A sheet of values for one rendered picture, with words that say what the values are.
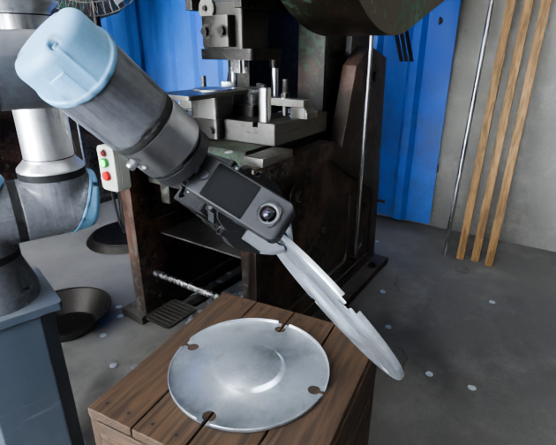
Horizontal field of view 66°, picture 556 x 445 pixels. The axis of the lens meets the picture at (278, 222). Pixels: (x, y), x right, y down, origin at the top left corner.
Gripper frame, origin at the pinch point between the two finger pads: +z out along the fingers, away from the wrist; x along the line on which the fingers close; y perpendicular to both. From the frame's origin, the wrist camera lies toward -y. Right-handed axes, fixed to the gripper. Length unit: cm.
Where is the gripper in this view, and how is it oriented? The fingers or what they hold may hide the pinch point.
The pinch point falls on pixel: (286, 243)
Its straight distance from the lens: 57.5
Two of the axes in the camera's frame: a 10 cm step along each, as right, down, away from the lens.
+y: -6.6, -2.9, 7.0
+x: -5.4, 8.3, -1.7
